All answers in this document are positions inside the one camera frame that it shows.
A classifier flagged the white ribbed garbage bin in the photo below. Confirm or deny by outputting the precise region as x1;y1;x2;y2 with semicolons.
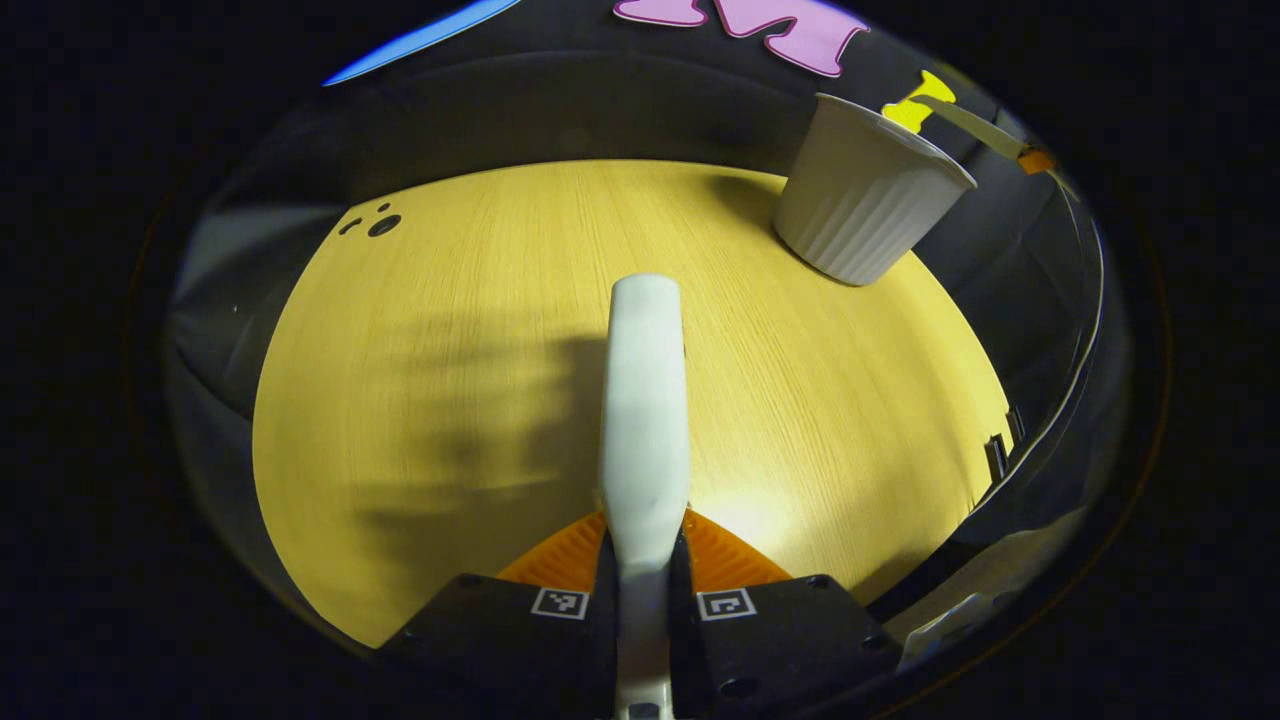
772;93;978;287

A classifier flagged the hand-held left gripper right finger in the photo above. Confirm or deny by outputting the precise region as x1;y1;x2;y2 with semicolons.
668;508;901;720

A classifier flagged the black backdrop cloth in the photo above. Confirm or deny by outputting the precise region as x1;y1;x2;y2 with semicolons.
165;0;1111;561

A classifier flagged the white dustpan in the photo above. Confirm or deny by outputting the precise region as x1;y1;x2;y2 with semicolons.
925;95;1031;161

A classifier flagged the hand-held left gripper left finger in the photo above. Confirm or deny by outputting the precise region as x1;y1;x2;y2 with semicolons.
385;512;621;720

